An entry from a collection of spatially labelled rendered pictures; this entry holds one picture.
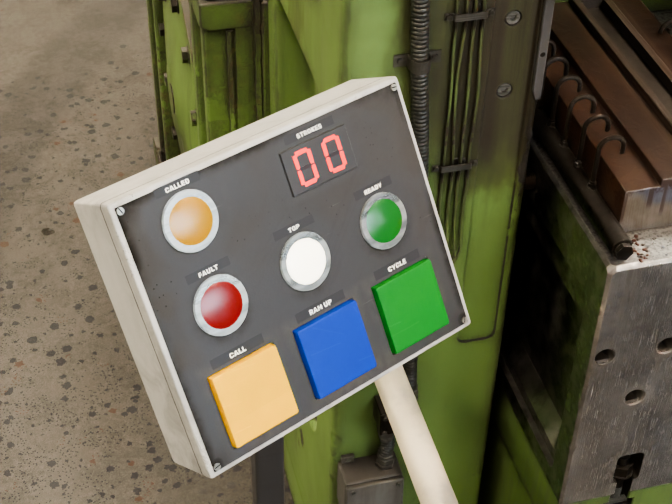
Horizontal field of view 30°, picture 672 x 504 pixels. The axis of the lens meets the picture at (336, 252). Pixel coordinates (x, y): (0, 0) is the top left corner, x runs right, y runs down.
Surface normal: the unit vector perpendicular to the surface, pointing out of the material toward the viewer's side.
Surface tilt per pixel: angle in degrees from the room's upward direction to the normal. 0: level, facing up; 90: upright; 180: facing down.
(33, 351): 0
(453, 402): 90
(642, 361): 90
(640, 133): 0
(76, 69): 0
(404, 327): 60
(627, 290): 90
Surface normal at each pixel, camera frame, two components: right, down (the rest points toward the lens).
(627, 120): 0.02, -0.76
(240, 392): 0.56, 0.07
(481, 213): 0.25, 0.64
